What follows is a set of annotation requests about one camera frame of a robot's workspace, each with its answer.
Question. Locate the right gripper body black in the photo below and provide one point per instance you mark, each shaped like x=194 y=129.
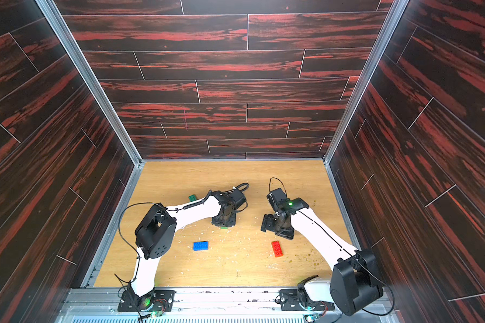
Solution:
x=273 y=225

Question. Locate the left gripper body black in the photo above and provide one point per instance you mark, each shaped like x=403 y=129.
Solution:
x=230 y=221

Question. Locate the red 2x4 lego brick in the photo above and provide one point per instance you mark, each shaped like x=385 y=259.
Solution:
x=277 y=249

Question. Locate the blue 2x4 lego brick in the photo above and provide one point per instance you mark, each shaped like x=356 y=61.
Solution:
x=201 y=246

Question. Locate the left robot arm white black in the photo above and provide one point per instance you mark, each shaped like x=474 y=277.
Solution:
x=156 y=231

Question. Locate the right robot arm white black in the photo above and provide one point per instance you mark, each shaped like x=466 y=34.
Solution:
x=355 y=281

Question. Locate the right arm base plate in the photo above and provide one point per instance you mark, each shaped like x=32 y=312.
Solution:
x=298 y=300

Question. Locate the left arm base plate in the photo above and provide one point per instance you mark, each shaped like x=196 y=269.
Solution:
x=156 y=301

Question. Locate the aluminium front rail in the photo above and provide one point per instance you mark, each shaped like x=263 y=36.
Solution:
x=209 y=304

